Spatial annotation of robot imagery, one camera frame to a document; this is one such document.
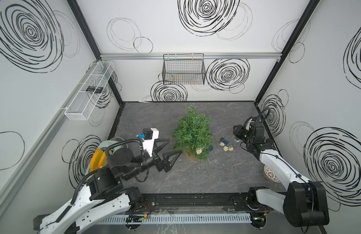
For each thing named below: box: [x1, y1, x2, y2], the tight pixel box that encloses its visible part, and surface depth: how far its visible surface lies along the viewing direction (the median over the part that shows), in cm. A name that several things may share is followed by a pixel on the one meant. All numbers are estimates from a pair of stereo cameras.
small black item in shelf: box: [85, 85, 104, 94], surface depth 79 cm
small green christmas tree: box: [172, 103, 214, 162], surface depth 69 cm
